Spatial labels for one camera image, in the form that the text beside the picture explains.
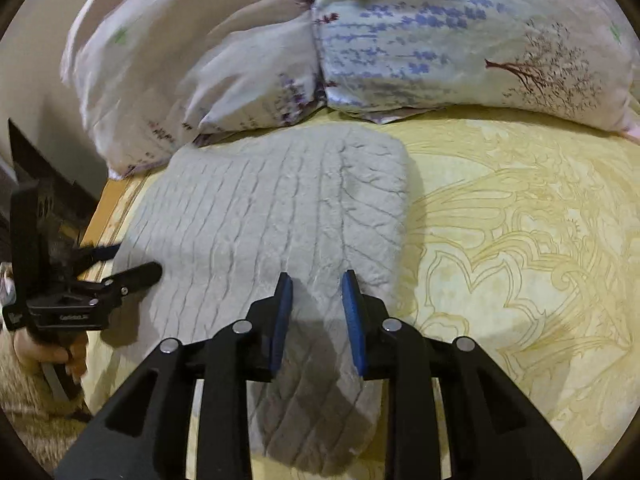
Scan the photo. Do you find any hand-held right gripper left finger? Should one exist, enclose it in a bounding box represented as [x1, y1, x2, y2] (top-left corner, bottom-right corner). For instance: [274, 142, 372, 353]
[54, 272, 294, 480]

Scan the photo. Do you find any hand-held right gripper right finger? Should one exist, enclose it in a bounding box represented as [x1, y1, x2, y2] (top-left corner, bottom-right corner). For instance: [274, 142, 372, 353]
[340, 269, 584, 480]

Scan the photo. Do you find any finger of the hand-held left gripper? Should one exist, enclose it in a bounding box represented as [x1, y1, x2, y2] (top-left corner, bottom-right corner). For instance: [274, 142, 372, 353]
[65, 244, 122, 281]
[102, 261, 163, 297]

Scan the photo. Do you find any grey cable knit sweater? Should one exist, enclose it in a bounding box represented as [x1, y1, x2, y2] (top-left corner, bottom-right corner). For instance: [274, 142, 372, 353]
[107, 125, 416, 476]

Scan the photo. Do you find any person's left hand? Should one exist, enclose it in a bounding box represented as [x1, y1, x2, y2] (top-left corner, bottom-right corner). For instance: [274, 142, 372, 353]
[12, 332, 90, 386]

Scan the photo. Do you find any dark bedside cabinet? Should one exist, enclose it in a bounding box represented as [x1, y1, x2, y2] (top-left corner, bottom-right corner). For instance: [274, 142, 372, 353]
[7, 119, 101, 261]

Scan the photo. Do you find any beige shaggy rug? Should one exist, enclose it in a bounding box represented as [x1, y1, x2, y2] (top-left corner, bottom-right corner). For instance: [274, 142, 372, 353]
[0, 330, 96, 461]

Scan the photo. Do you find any yellow patterned bedsheet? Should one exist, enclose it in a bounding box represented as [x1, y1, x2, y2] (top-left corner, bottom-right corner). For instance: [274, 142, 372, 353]
[80, 107, 640, 480]

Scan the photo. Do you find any pale pink floral pillow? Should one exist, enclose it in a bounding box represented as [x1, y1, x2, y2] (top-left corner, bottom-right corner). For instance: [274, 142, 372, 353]
[60, 0, 328, 181]

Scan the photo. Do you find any lavender print pillow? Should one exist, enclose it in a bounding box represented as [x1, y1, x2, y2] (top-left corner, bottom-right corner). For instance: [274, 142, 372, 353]
[307, 0, 640, 136]

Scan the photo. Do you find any wooden bed frame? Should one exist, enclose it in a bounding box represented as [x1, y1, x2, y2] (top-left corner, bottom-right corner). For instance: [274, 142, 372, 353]
[80, 175, 151, 281]

